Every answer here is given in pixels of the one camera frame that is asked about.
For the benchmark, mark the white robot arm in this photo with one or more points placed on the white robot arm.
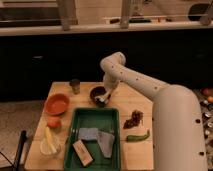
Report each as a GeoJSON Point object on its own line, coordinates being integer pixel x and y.
{"type": "Point", "coordinates": [178, 138]}

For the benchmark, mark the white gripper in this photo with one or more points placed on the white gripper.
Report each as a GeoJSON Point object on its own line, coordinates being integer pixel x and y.
{"type": "Point", "coordinates": [110, 84]}

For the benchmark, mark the tan wooden block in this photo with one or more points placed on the tan wooden block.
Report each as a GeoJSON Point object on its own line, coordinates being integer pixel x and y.
{"type": "Point", "coordinates": [82, 153]}

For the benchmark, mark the brown dried food pile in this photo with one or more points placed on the brown dried food pile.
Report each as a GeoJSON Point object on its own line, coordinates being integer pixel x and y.
{"type": "Point", "coordinates": [134, 121]}

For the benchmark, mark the grey cloth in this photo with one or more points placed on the grey cloth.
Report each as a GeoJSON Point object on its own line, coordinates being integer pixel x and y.
{"type": "Point", "coordinates": [106, 141]}

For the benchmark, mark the dark purple bowl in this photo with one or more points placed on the dark purple bowl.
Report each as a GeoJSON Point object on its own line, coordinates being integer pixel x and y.
{"type": "Point", "coordinates": [98, 91]}

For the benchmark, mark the green plastic tray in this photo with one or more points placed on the green plastic tray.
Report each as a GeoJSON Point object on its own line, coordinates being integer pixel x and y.
{"type": "Point", "coordinates": [104, 119]}

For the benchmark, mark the orange bowl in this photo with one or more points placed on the orange bowl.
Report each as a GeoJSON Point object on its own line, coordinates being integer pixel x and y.
{"type": "Point", "coordinates": [56, 104]}

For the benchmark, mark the orange fruit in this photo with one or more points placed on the orange fruit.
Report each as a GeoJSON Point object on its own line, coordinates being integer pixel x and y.
{"type": "Point", "coordinates": [54, 122]}

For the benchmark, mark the white dish brush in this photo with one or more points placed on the white dish brush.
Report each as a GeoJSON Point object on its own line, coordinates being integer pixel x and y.
{"type": "Point", "coordinates": [103, 98]}

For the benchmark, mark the green chili pepper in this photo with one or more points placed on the green chili pepper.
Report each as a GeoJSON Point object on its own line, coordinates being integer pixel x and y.
{"type": "Point", "coordinates": [137, 138]}

